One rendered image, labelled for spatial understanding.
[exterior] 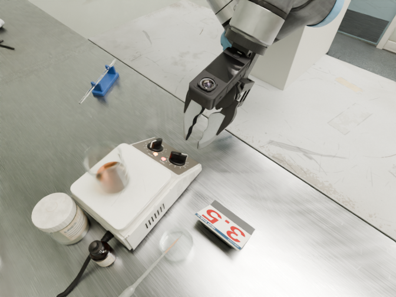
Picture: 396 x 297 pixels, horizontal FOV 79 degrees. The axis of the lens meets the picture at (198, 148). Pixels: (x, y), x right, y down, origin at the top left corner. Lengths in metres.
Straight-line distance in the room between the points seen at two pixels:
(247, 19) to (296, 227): 0.35
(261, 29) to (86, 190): 0.36
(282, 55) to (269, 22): 0.29
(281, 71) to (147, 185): 0.47
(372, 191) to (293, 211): 0.17
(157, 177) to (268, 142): 0.29
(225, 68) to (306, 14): 0.17
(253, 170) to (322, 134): 0.20
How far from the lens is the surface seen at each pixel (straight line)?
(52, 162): 0.60
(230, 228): 0.43
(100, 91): 0.71
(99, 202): 0.40
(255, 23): 0.39
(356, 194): 0.57
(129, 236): 0.39
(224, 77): 0.37
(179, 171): 0.44
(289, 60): 0.68
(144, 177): 0.40
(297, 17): 0.49
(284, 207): 0.49
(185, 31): 0.98
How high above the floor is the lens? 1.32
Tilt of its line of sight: 52 degrees down
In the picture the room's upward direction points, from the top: straight up
